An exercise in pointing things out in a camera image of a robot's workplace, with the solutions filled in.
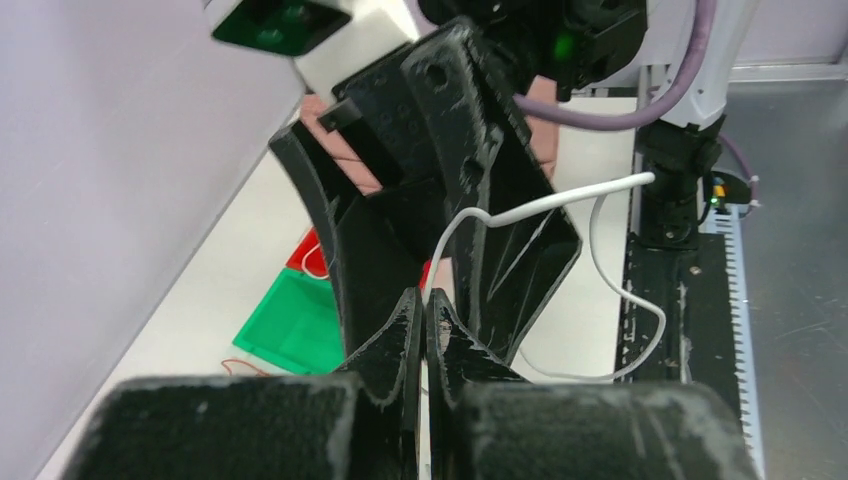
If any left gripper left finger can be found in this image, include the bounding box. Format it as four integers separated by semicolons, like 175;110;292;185
62;288;423;479

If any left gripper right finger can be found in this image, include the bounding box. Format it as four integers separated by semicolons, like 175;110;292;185
425;289;757;479

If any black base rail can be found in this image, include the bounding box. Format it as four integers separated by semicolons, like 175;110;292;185
620;234;748;417

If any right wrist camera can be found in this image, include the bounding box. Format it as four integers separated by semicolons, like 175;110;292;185
203;0;420;106

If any orange cable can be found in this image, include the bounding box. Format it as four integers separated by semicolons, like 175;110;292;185
220;358;270;379

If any green plastic bin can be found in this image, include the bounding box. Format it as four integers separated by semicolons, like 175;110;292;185
232;268;345;375

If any white toothed cable duct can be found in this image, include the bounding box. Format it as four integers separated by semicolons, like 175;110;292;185
705;204;767;479

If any pink cloth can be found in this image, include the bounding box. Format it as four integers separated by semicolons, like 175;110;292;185
298;76;560;194

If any red plastic bin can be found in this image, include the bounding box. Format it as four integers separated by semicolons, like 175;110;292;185
286;228;329;280

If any white cable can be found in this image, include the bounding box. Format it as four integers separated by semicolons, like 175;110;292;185
301;170;668;480

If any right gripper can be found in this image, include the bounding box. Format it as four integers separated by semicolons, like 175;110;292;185
269;17;582;363

